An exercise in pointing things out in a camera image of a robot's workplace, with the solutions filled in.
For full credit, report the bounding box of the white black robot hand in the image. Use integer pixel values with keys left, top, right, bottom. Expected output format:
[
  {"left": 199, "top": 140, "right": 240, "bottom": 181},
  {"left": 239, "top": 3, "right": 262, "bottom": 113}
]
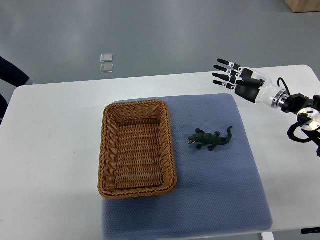
[{"left": 212, "top": 58, "right": 289, "bottom": 109}]

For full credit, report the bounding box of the lower clear floor plate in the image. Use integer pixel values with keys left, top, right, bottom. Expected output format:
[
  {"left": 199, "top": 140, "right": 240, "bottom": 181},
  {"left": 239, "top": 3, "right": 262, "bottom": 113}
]
[{"left": 100, "top": 63, "right": 114, "bottom": 73}]

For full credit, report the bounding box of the dark green toy crocodile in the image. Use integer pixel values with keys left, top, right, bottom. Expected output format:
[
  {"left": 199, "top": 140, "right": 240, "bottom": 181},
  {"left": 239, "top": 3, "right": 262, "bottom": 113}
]
[{"left": 187, "top": 125, "right": 233, "bottom": 152}]

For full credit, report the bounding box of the clear floor plate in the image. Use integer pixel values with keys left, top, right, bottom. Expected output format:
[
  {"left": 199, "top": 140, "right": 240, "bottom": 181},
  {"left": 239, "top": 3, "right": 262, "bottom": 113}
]
[
  {"left": 100, "top": 63, "right": 114, "bottom": 73},
  {"left": 100, "top": 53, "right": 113, "bottom": 63}
]

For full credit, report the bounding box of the black table control panel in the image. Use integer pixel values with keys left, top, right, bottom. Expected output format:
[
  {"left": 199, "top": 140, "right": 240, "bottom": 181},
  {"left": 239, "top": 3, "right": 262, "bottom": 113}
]
[{"left": 301, "top": 227, "right": 320, "bottom": 235}]

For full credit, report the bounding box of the brown wicker basket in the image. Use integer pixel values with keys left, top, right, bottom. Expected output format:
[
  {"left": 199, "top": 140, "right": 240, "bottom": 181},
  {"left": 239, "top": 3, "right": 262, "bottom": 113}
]
[{"left": 97, "top": 99, "right": 177, "bottom": 200}]

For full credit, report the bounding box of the upper clear floor plate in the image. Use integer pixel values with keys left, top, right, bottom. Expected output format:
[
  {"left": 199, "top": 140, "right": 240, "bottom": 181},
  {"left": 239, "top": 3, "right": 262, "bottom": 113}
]
[{"left": 100, "top": 53, "right": 113, "bottom": 63}]

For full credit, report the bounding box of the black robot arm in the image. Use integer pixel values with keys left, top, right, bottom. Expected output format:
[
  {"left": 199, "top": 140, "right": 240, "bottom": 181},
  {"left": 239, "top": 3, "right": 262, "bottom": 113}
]
[{"left": 279, "top": 94, "right": 320, "bottom": 146}]

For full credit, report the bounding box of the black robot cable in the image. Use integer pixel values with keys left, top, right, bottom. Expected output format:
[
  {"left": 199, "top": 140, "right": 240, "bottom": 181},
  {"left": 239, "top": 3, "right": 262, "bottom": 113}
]
[{"left": 276, "top": 77, "right": 292, "bottom": 96}]

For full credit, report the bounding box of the blue-grey textured mat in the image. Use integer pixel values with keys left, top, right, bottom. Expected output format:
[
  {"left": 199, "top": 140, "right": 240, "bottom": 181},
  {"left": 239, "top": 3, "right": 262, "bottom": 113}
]
[{"left": 101, "top": 94, "right": 273, "bottom": 240}]

